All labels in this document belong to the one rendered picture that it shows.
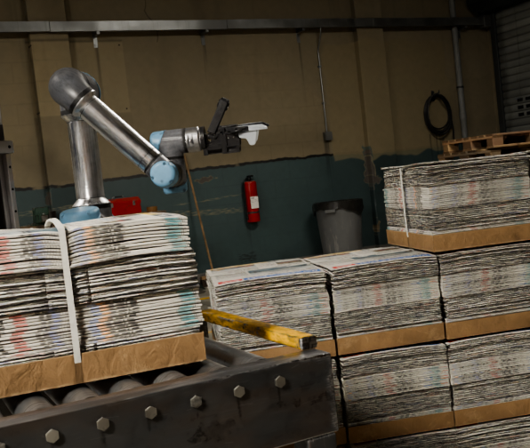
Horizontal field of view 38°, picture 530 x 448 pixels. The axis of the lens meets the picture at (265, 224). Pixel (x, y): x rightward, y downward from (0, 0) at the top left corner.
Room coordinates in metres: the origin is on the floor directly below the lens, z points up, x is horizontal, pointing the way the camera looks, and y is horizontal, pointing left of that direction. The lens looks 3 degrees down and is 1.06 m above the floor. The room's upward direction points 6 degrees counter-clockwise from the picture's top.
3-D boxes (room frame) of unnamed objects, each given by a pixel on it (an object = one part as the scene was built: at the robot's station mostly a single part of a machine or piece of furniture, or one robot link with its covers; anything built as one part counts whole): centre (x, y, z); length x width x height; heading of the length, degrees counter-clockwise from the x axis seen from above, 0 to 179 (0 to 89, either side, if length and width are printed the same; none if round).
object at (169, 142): (2.38, 0.26, 1.21); 0.11 x 0.08 x 0.09; 87
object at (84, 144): (2.40, 0.52, 1.19); 0.15 x 0.12 x 0.55; 177
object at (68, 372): (1.24, 0.33, 0.83); 0.28 x 0.06 x 0.04; 19
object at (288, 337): (1.39, 0.05, 0.81); 0.43 x 0.03 x 0.02; 26
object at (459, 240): (2.20, -0.54, 0.86); 0.38 x 0.29 x 0.04; 9
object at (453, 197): (2.21, -0.54, 0.95); 0.38 x 0.29 x 0.23; 9
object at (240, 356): (1.36, 0.12, 0.77); 0.47 x 0.05 x 0.05; 26
